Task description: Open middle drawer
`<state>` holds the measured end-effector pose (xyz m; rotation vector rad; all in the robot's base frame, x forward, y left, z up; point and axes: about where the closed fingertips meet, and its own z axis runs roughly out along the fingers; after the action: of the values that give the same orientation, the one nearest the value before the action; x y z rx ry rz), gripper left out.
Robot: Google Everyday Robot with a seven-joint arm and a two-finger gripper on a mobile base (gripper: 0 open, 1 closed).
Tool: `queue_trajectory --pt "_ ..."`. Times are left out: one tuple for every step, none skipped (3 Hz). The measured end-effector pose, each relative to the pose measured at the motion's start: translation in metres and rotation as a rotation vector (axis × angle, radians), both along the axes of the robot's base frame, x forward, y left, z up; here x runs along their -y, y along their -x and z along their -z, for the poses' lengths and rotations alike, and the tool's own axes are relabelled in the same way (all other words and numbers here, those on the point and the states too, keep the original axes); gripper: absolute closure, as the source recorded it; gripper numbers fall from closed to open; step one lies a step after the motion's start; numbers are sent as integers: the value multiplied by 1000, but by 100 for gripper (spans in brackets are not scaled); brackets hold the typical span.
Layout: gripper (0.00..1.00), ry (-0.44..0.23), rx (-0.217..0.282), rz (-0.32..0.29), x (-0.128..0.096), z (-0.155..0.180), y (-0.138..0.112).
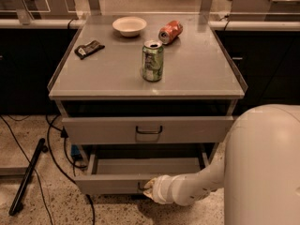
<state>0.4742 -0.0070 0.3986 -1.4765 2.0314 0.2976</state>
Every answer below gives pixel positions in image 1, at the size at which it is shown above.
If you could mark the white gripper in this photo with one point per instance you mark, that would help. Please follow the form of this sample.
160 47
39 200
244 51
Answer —
161 189

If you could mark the grey drawer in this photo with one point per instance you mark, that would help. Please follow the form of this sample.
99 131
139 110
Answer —
128 130
126 168

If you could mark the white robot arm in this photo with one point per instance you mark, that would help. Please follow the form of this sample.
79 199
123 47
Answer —
260 171

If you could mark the grey top drawer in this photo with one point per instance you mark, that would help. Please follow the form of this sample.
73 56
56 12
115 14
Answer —
128 130

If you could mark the grey drawer cabinet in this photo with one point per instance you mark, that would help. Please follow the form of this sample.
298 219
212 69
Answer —
199 77

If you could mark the blue plug box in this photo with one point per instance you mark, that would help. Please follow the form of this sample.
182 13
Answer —
75 153

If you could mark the black floor bar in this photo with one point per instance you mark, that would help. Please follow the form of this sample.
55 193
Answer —
17 205

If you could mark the green soda can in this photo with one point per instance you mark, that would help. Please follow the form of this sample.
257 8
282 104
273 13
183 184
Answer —
152 60

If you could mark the dark snack packet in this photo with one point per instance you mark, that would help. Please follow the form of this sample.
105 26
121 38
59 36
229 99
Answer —
86 50

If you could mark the orange soda can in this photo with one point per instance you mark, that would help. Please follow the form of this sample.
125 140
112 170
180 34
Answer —
169 32

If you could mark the white bowl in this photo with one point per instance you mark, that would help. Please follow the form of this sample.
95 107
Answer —
129 27

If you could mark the white horizontal rail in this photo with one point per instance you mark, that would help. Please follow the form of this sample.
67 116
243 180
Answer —
215 25

